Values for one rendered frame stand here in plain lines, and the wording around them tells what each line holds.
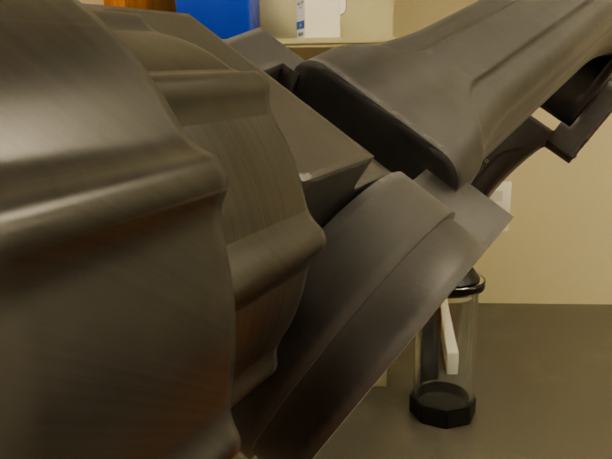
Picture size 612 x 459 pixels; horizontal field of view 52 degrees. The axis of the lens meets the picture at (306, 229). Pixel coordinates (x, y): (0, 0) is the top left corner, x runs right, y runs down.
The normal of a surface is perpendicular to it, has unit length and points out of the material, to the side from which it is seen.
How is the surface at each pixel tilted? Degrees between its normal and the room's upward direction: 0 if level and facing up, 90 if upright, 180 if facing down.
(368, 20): 90
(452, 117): 37
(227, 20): 90
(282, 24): 90
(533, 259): 90
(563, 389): 0
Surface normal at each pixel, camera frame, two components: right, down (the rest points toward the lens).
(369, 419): -0.01, -0.97
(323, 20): 0.23, 0.25
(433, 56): 0.32, -0.64
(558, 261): -0.07, 0.26
